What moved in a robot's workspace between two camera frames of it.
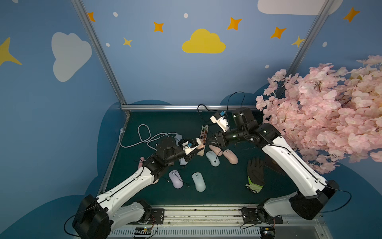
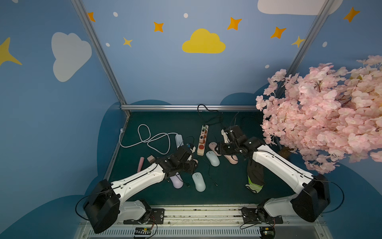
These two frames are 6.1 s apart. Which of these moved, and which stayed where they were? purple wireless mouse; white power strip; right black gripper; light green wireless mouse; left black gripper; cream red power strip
Moved: right black gripper; left black gripper
Stayed: cream red power strip; light green wireless mouse; white power strip; purple wireless mouse
